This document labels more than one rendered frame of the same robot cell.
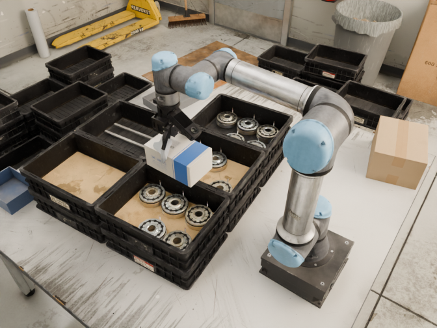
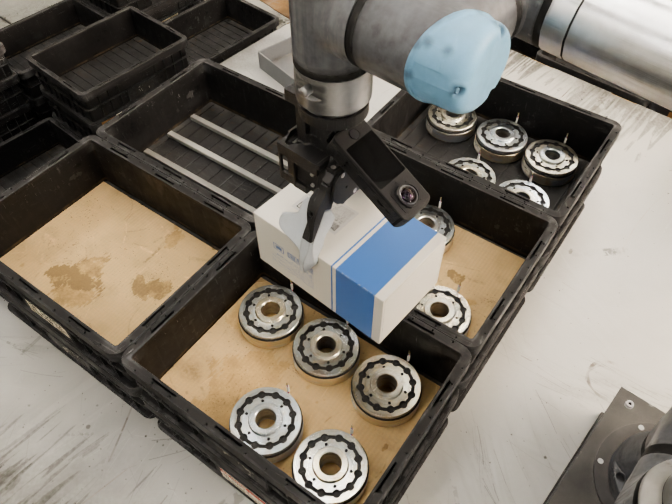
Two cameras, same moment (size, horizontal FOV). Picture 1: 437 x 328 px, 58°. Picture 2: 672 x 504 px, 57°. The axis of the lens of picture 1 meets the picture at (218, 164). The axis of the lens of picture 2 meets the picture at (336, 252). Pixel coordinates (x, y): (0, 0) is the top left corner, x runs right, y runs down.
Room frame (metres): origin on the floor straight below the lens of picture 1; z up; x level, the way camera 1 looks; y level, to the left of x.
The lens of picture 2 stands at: (0.56, 0.11, 1.68)
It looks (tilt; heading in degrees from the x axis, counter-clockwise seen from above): 51 degrees down; 5
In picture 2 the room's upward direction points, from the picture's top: straight up
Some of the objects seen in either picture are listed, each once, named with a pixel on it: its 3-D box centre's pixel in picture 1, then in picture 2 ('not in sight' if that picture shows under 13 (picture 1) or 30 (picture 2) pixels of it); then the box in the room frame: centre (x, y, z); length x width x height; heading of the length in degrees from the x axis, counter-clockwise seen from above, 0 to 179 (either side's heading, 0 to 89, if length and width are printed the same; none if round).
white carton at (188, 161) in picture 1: (178, 156); (347, 248); (1.05, 0.14, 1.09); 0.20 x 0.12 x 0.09; 54
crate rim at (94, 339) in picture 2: (82, 166); (103, 233); (1.18, 0.55, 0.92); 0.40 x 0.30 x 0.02; 59
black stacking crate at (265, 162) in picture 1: (240, 130); (486, 151); (1.49, -0.10, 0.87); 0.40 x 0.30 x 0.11; 59
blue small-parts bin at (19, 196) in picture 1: (10, 189); not in sight; (1.24, 0.92, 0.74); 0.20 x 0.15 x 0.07; 55
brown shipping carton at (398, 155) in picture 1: (397, 151); not in sight; (1.45, -0.85, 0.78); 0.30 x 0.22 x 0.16; 158
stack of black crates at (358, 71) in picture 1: (330, 83); not in sight; (2.77, -0.88, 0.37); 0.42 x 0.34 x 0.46; 54
